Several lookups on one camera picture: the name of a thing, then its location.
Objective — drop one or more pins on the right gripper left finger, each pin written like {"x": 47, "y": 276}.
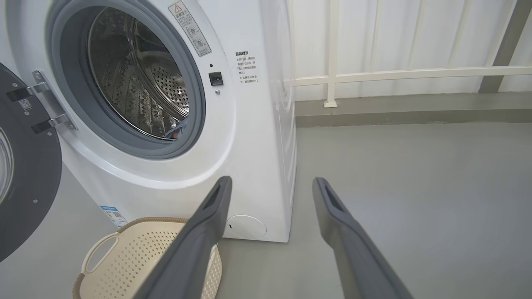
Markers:
{"x": 195, "y": 249}

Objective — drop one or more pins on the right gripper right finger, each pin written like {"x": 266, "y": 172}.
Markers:
{"x": 353, "y": 253}

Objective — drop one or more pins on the blue bear print garment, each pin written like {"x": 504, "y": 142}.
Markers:
{"x": 174, "y": 131}

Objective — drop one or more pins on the black round glass washer door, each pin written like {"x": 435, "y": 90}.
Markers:
{"x": 33, "y": 166}

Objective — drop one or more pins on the white front-load washing machine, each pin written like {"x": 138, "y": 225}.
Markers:
{"x": 249, "y": 166}

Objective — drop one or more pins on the grey rubber door gasket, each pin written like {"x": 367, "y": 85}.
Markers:
{"x": 195, "y": 104}

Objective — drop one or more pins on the black door latch socket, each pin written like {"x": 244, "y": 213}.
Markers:
{"x": 215, "y": 78}

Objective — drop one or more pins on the perforated steel washer drum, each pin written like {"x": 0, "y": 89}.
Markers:
{"x": 133, "y": 83}

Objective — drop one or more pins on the silver metal door hinge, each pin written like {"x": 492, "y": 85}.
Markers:
{"x": 50, "y": 99}

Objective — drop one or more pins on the round white filter cover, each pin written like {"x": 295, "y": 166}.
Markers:
{"x": 249, "y": 227}

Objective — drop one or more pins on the cream perforated laundry basket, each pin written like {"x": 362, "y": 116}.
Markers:
{"x": 124, "y": 257}

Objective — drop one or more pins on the blue energy label sticker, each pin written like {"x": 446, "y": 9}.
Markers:
{"x": 114, "y": 216}

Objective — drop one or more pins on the white metal railing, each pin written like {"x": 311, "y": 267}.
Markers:
{"x": 332, "y": 62}

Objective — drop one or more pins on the grey warning sticker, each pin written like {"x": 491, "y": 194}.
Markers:
{"x": 191, "y": 31}

